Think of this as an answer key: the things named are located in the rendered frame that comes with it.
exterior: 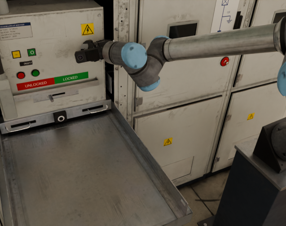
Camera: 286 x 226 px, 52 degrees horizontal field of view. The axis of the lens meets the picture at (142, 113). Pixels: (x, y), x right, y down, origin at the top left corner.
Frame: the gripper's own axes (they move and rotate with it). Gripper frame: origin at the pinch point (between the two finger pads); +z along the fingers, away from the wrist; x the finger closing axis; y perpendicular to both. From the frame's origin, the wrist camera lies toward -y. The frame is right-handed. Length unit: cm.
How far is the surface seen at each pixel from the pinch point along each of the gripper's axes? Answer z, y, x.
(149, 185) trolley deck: -42, -5, -50
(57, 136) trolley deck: 5.2, -18.8, -37.6
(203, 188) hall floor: 0, 79, -127
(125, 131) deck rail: -11.3, 8.5, -41.6
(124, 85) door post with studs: -2.3, 18.6, -22.7
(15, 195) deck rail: -15, -47, -43
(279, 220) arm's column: -66, 60, -101
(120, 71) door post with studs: -4.0, 16.2, -14.0
